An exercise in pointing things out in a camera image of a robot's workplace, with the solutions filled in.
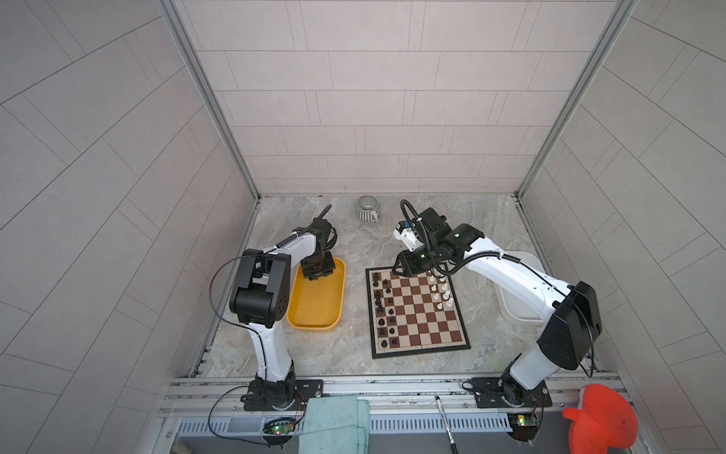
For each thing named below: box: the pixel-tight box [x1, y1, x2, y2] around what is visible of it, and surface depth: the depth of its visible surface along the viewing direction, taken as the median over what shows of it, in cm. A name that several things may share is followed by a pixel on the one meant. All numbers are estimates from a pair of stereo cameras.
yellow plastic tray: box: [286, 257, 346, 331], surface depth 88 cm
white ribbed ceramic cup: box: [356, 194, 381, 224], surface depth 107 cm
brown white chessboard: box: [364, 266, 472, 359], surface depth 84 cm
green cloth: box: [298, 395, 371, 454], surface depth 68 cm
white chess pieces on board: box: [428, 269, 454, 310], surface depth 88 cm
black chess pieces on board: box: [372, 272, 399, 349], surface depth 85 cm
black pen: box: [434, 395, 460, 454], surface depth 67 cm
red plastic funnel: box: [563, 384, 639, 454], surface depth 65 cm
